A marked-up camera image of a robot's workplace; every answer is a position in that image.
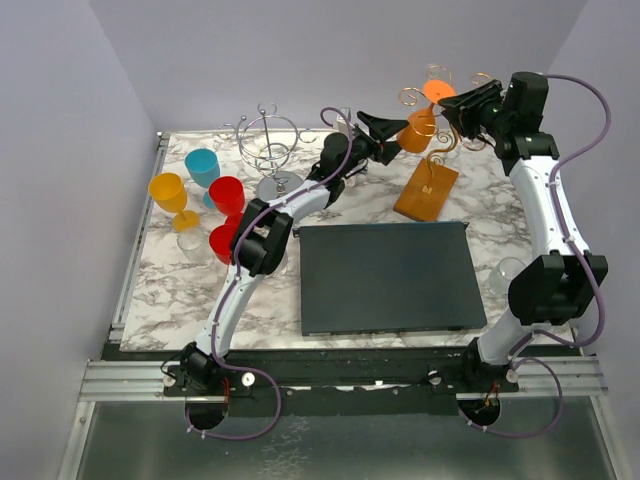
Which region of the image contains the dark grey flat box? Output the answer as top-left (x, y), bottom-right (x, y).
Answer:
top-left (298, 221), bottom-right (487, 336)

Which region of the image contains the chrome wine glass rack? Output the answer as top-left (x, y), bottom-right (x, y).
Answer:
top-left (215, 102), bottom-right (318, 202)

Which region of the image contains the red plastic wine glass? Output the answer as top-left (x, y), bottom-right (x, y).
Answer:
top-left (209, 224), bottom-right (237, 265)

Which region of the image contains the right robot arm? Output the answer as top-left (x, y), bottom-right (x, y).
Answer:
top-left (438, 71), bottom-right (608, 392)

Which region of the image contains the gold wire wooden-base rack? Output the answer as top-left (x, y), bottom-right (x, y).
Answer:
top-left (394, 64), bottom-right (485, 222)

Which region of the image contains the orange plastic wine glass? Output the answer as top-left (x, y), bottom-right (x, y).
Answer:
top-left (397, 79), bottom-right (456, 153)

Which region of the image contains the yellow plastic wine glass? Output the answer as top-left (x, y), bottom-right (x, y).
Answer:
top-left (148, 172), bottom-right (200, 232)

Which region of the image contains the clear textured wine glass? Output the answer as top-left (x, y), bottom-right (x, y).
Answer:
top-left (177, 227), bottom-right (213, 266)

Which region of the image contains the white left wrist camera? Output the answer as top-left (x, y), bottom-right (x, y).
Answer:
top-left (333, 107), bottom-right (353, 136)

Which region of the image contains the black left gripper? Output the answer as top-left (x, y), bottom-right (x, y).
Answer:
top-left (336, 113), bottom-right (404, 178)

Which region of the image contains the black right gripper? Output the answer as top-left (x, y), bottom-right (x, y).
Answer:
top-left (439, 81), bottom-right (512, 141)

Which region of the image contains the blue plastic wine glass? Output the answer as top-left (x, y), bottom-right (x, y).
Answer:
top-left (184, 148), bottom-right (220, 209)

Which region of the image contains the aluminium extrusion rail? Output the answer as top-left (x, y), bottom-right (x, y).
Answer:
top-left (79, 361), bottom-right (164, 402)

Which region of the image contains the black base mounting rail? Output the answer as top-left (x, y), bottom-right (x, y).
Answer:
top-left (164, 346), bottom-right (518, 417)

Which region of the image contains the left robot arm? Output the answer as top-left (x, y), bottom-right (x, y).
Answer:
top-left (176, 107), bottom-right (409, 395)

